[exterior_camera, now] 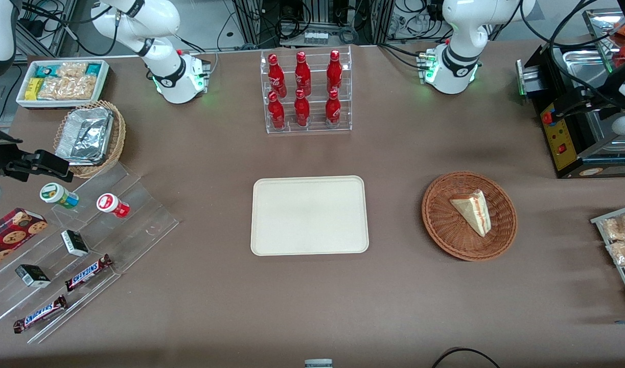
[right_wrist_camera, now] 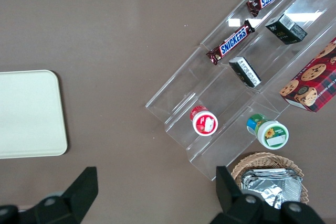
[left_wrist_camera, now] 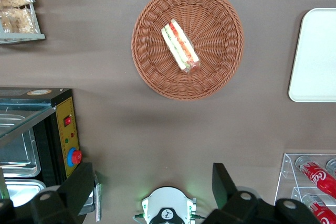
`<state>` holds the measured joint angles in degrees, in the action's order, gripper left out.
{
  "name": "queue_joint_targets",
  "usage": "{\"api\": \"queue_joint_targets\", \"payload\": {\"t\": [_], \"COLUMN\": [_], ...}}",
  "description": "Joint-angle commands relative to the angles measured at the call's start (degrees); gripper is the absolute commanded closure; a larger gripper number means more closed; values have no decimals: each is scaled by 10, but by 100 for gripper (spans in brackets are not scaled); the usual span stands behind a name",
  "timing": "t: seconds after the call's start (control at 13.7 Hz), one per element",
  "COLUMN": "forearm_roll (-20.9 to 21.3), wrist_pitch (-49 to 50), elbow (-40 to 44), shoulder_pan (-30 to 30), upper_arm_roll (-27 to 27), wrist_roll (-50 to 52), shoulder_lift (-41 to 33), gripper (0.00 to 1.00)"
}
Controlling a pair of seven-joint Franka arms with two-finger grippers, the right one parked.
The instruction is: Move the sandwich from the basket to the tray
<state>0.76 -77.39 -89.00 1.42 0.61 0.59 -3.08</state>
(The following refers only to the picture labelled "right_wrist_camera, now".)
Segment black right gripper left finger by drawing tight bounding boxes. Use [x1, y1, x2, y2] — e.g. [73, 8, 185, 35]
[18, 166, 99, 224]

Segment green sunflower lidded jar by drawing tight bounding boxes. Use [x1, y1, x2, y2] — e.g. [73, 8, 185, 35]
[246, 113, 290, 151]

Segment red lidded small jar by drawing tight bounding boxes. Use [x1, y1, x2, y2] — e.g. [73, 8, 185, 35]
[189, 105, 219, 137]

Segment silver foil packets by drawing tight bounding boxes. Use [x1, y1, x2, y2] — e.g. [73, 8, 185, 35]
[240, 167, 303, 210]

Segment dark green small carton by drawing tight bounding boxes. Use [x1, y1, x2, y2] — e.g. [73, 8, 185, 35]
[228, 56, 262, 89]
[265, 13, 308, 45]

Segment clear acrylic stepped display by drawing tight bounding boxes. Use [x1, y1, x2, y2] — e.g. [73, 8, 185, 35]
[145, 0, 336, 182]

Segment cream rectangular serving tray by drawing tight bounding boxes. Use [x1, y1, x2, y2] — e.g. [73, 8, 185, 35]
[0, 69, 68, 159]

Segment red tartan cookie box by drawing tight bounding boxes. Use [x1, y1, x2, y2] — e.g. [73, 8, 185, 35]
[279, 37, 336, 114]

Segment light wicker basket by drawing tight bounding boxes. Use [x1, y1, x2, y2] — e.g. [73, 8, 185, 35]
[230, 152, 310, 206]

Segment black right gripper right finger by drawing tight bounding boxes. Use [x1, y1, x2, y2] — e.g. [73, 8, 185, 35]
[209, 166, 284, 224]

